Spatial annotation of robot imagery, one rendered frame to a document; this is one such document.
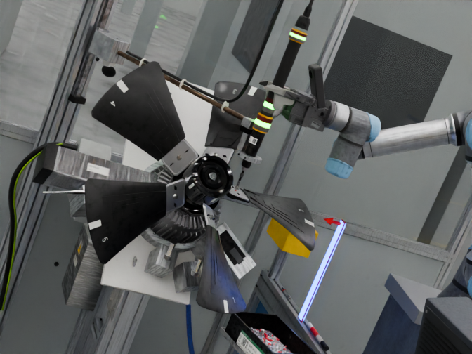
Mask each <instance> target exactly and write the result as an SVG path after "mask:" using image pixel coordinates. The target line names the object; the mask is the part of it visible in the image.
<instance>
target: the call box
mask: <svg viewBox="0 0 472 354"><path fill-rule="evenodd" d="M267 233H268V234H269V235H270V236H271V238H272V239H273V240H274V242H275V243H276V245H277V246H278V247H279V248H280V249H281V251H284V252H287V253H290V254H295V255H298V256H302V257H306V258H308V257H309V255H310V253H311V251H309V250H308V249H307V248H306V247H305V246H304V245H303V244H302V243H301V242H300V241H299V240H298V239H297V238H296V237H295V236H293V235H292V234H291V233H290V232H289V231H288V230H287V229H286V228H284V227H283V226H282V225H281V224H279V223H278V222H277V221H276V220H275V219H273V218H272V219H271V222H270V224H269V226H268V229H267Z"/></svg>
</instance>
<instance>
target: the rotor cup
mask: <svg viewBox="0 0 472 354"><path fill-rule="evenodd" d="M211 172H214V173H215V174H216V175H217V178H216V180H211V179H210V177H209V174H210V173H211ZM182 177H184V178H185V203H184V205H183V206H182V207H180V208H179V209H180V210H182V211H184V212H185V213H187V214H190V215H192V216H203V211H202V204H201V203H205V204H206V205H207V206H209V207H210V208H212V210H213V209H215V208H216V206H217V205H218V203H219V200H220V199H221V198H222V197H224V196H225V195H227V194H228V193H229V192H230V190H231V188H232V185H233V174H232V170H231V168H230V166H229V165H228V163H227V162H226V161H225V160H223V159H221V158H220V157H217V156H215V155H205V156H203V157H200V158H199V159H198V160H197V161H195V162H194V163H193V164H191V165H189V166H188V167H187V168H186V169H185V170H183V171H182V172H181V173H180V174H179V175H177V177H175V176H174V175H173V177H172V179H171V182H172V181H175V180H178V179H179V178H182ZM193 183H194V186H193V187H191V188H189V186H190V185H191V184H193ZM213 199H216V200H215V201H214V202H211V201H212V200H213Z"/></svg>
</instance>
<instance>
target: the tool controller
mask: <svg viewBox="0 0 472 354"><path fill-rule="evenodd" d="M414 354H472V300H471V299H470V298H469V297H440V298H427V299H426V302H425V306H424V312H423V316H422V319H421V326H420V329H419V335H418V339H417V345H416V349H415V353H414Z"/></svg>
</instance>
